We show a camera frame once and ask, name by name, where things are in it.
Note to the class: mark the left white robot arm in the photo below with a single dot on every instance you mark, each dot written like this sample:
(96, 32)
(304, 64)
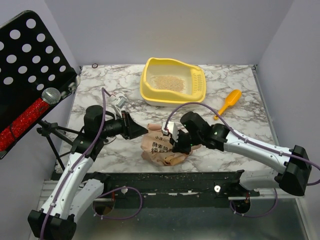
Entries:
(57, 218)

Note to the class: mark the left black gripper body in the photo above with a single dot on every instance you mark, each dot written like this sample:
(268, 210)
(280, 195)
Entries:
(126, 130)

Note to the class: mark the yellow plastic litter scoop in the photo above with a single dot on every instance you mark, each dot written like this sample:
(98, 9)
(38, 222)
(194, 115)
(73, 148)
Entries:
(230, 100)

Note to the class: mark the beige tofu litter pellets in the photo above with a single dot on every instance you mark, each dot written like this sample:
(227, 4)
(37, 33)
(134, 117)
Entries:
(168, 82)

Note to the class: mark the pink cat litter bag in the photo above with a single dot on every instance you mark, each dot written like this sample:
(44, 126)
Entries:
(157, 148)

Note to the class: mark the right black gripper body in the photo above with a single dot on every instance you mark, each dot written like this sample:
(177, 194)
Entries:
(182, 139)

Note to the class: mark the red glitter microphone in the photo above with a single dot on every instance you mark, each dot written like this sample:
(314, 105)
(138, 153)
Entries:
(49, 97)

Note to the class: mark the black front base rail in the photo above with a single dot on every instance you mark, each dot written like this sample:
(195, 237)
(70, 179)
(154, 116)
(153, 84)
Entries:
(175, 190)

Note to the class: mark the black perforated music stand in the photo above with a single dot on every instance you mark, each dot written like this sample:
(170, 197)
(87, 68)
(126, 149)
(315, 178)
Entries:
(30, 62)

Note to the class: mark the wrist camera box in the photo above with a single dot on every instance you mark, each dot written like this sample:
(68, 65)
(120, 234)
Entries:
(170, 130)
(117, 103)

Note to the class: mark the yellow plastic litter box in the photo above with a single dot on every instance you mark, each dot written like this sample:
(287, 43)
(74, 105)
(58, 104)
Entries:
(192, 75)

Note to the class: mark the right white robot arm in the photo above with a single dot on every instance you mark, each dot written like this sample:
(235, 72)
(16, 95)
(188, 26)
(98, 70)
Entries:
(290, 168)

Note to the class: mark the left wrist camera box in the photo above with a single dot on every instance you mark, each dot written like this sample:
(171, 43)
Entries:
(117, 103)

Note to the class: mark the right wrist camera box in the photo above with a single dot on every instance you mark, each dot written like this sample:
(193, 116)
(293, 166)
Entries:
(170, 130)

